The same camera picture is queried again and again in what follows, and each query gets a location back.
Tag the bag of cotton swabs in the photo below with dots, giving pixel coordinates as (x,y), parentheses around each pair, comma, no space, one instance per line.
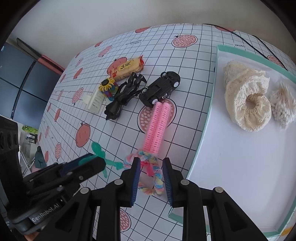
(283,105)

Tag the pomegranate grid tablecloth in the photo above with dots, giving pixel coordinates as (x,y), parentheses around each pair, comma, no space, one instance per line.
(68,129)

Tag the pink hair roller clip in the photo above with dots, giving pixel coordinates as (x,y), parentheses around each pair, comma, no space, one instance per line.
(157,127)

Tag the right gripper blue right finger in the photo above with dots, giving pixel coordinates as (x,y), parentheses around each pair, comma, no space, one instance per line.
(168,177)

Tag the black toy transformer figure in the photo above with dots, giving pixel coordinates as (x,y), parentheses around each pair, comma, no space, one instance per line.
(124,94)

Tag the colourful sunflower block toy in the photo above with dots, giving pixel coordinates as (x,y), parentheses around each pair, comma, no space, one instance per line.
(108,87)

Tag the white claw hair clip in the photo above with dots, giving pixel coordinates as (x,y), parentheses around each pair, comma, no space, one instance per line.
(94,101)

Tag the black toy car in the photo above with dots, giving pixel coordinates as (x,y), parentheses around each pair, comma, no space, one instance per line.
(160,88)

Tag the yellow rice cracker snack packet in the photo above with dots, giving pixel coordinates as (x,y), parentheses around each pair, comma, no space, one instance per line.
(122,67)

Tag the cream lace fabric scrunchie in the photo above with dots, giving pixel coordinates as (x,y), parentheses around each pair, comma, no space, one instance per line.
(245,98)

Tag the teal shallow cardboard box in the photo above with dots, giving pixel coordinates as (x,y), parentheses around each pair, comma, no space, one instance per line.
(257,169)

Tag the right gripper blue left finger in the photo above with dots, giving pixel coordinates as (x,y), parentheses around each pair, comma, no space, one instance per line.
(135,170)

